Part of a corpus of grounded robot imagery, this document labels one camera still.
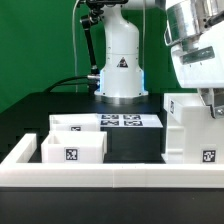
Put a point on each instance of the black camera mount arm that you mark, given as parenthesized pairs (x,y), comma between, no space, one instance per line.
(87,21)

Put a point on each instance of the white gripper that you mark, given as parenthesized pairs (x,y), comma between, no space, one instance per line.
(195,33)

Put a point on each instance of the marker tag sheet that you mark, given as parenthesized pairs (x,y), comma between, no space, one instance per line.
(130,120)

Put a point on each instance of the white drawer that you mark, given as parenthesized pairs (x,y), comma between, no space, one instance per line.
(74,122)
(76,147)

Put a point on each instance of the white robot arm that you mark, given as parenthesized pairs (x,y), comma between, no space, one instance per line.
(121,79)

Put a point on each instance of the white drawer cabinet box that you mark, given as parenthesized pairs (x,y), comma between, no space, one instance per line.
(193,136)

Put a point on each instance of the white fence wall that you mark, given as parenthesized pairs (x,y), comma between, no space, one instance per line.
(17,171)

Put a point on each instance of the white front drawer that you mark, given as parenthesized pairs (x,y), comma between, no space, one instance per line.
(76,147)

